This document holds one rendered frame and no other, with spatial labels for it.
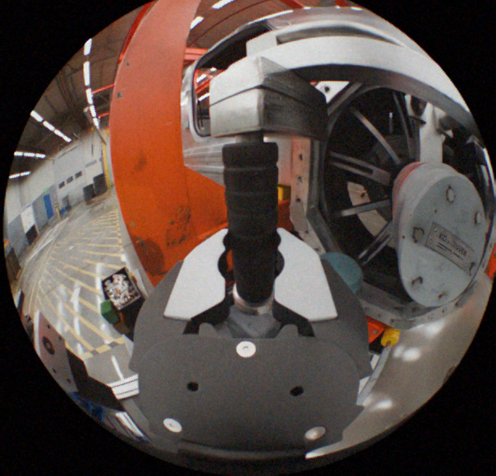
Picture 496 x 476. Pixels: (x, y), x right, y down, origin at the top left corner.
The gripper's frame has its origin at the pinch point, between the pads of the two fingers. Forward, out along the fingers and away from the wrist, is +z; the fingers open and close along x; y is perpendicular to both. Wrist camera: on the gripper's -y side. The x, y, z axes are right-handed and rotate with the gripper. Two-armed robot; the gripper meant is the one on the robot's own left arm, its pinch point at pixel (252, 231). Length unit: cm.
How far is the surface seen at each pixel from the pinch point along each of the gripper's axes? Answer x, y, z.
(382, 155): 42, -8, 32
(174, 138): -16.0, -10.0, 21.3
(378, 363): 62, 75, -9
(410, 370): 95, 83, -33
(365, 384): 52, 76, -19
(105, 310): -31.1, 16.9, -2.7
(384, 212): 44, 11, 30
